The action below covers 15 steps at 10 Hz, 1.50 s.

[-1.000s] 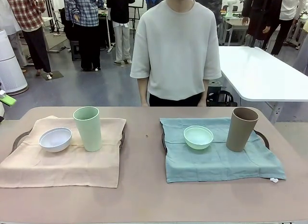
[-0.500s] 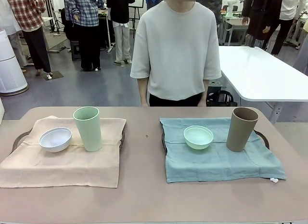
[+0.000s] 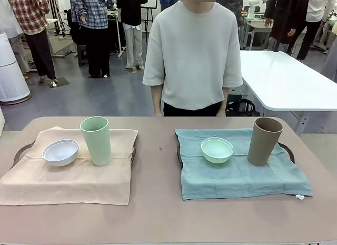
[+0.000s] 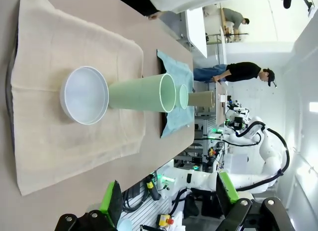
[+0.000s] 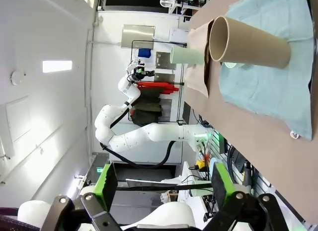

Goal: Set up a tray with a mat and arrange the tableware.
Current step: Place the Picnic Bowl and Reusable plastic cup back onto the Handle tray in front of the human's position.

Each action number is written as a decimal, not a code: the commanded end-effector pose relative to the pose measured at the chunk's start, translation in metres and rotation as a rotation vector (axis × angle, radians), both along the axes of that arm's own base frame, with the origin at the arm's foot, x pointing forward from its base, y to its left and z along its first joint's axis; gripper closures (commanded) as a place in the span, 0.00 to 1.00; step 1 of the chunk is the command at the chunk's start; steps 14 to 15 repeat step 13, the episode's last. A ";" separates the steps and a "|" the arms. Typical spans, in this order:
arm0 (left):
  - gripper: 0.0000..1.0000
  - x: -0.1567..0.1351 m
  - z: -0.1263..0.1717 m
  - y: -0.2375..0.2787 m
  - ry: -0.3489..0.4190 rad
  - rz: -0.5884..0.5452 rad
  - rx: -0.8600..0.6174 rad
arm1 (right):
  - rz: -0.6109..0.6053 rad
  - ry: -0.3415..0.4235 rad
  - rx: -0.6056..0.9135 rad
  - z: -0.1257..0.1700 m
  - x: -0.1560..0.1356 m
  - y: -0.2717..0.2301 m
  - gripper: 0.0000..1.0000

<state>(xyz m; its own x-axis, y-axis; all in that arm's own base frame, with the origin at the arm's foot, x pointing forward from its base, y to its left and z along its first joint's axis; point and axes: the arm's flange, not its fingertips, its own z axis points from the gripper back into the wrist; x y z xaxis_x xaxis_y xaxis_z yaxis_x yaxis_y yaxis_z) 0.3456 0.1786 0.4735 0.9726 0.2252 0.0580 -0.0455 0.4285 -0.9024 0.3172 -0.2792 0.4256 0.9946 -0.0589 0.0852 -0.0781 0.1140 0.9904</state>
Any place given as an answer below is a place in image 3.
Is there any white plastic bowl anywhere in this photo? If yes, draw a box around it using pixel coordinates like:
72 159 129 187
43 139 80 167

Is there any white rounded side table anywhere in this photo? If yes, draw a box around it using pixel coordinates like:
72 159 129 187
239 50 337 136

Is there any person in white t-shirt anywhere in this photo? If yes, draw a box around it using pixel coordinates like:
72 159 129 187
142 0 243 117

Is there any black light stand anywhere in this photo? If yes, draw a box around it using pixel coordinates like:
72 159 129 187
52 0 71 41

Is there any grey floor base plate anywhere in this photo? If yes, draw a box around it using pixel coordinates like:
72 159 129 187
46 76 71 88

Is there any grey background desk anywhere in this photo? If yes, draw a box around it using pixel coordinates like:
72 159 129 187
241 16 272 50

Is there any person in red plaid shirt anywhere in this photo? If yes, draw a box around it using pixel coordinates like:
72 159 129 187
5 0 57 84

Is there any person's right forearm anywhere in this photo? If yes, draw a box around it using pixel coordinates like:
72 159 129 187
150 84 163 117

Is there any blue-grey cloth mat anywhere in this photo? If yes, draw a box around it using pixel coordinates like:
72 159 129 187
174 128 314 201

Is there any beige cloth mat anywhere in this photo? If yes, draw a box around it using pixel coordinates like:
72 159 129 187
0 126 139 207

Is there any person in black top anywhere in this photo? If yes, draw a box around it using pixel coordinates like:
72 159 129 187
116 0 148 70

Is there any tall light green cup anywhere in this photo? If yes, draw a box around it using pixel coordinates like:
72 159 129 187
80 116 113 166

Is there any dark small stool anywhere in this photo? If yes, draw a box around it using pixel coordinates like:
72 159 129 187
77 44 88 67

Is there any tall brown cup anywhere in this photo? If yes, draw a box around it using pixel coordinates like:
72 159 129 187
247 117 284 167

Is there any person in white shirt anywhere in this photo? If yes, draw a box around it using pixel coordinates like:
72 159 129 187
296 0 330 62

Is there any dark brown plastic serving tray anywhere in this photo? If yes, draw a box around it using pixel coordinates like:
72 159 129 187
175 140 306 198
12 138 138 167

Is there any whiteboard on easel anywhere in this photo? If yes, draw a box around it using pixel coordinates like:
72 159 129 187
141 0 159 43

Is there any person in dark patterned jacket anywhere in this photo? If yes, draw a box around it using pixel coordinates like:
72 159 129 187
231 0 244 27

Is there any light green plastic bowl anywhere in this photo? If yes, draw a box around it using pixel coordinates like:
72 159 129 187
201 136 234 164

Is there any person in dark long coat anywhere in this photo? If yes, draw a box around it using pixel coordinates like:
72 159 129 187
264 0 312 54

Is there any white cylindrical air purifier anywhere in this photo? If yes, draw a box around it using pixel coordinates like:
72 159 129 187
0 31 32 106

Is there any person in blue plaid shirt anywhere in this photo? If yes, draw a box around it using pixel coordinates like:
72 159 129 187
68 0 115 79

